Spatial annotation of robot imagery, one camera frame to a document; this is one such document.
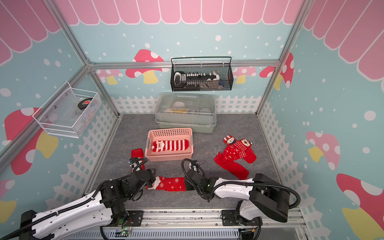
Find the red snowman sock pair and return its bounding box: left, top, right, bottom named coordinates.
left=214, top=135, right=257, bottom=180

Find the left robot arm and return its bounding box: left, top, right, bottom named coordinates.
left=3, top=158, right=156, bottom=240

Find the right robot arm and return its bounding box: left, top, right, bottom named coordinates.
left=181, top=159, right=301, bottom=226

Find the clear lidded storage box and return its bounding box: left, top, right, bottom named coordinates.
left=155, top=93, right=217, bottom=134

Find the black wire wall basket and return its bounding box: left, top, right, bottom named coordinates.
left=170, top=57, right=234, bottom=92

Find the white wire wall basket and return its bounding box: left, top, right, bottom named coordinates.
left=33, top=82, right=102, bottom=139

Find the red snowflake santa sock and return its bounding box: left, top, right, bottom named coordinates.
left=146, top=177, right=186, bottom=192
left=130, top=149, right=144, bottom=172

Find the black red tape measure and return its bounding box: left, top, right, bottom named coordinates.
left=78, top=98, right=93, bottom=111

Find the pink perforated plastic basket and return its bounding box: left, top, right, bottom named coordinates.
left=145, top=128, right=194, bottom=162

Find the red white striped santa sock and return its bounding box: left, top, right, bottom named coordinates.
left=151, top=139, right=190, bottom=152

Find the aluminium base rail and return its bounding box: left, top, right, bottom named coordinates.
left=125, top=208, right=307, bottom=230

